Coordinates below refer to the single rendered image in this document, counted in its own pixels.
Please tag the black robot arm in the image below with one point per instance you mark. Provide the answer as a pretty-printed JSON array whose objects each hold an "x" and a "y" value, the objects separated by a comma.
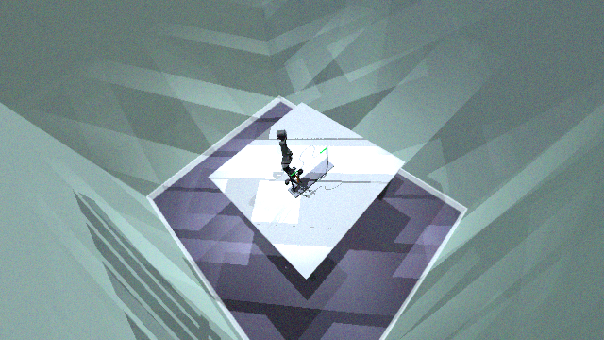
[{"x": 286, "y": 152}]

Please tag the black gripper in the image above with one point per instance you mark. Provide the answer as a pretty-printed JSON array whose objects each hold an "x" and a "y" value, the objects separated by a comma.
[{"x": 287, "y": 181}]

